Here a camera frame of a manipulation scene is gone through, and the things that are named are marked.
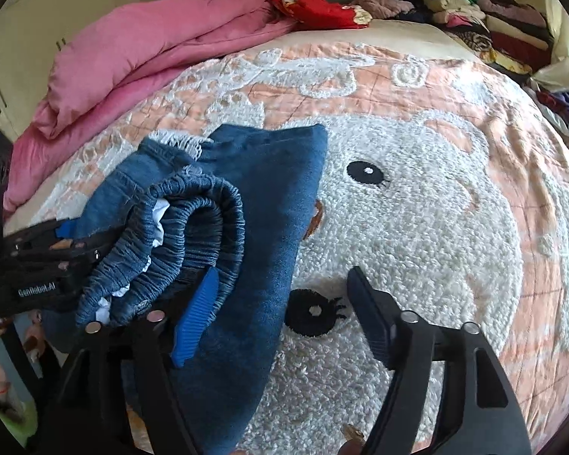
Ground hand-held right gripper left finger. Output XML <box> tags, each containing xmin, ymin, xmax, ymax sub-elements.
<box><xmin>33</xmin><ymin>268</ymin><xmax>220</xmax><ymax>455</ymax></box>

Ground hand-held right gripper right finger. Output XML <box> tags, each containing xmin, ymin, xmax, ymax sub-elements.
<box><xmin>347</xmin><ymin>266</ymin><xmax>532</xmax><ymax>455</ymax></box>

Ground cream curtain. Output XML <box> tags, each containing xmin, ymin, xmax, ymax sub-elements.
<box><xmin>533</xmin><ymin>0</ymin><xmax>569</xmax><ymax>92</ymax></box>

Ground pink blanket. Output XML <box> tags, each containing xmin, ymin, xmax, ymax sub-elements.
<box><xmin>2</xmin><ymin>0</ymin><xmax>297</xmax><ymax>214</ymax></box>

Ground cream wardrobe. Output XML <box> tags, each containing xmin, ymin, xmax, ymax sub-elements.
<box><xmin>0</xmin><ymin>0</ymin><xmax>143</xmax><ymax>138</ymax></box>

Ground stack of folded clothes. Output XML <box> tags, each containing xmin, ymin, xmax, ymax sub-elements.
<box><xmin>420</xmin><ymin>0</ymin><xmax>558</xmax><ymax>83</ymax></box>

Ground peach and white printed blanket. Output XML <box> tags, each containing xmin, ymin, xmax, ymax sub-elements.
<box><xmin>2</xmin><ymin>40</ymin><xmax>569</xmax><ymax>455</ymax></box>

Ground red patterned cloth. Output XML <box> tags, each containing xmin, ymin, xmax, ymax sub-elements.
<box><xmin>258</xmin><ymin>0</ymin><xmax>373</xmax><ymax>29</ymax></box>

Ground mauve crumpled cloth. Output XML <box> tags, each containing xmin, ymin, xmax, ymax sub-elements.
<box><xmin>351</xmin><ymin>0</ymin><xmax>415</xmax><ymax>20</ymax></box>

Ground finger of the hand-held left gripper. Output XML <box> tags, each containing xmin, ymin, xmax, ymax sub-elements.
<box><xmin>9</xmin><ymin>242</ymin><xmax>102</xmax><ymax>271</ymax></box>
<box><xmin>2</xmin><ymin>219</ymin><xmax>102</xmax><ymax>249</ymax></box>

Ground person's left forearm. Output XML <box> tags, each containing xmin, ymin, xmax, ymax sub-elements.
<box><xmin>0</xmin><ymin>386</ymin><xmax>29</xmax><ymax>432</ymax></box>

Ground blue denim pants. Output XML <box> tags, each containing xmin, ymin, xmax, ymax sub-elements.
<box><xmin>42</xmin><ymin>123</ymin><xmax>328</xmax><ymax>455</ymax></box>

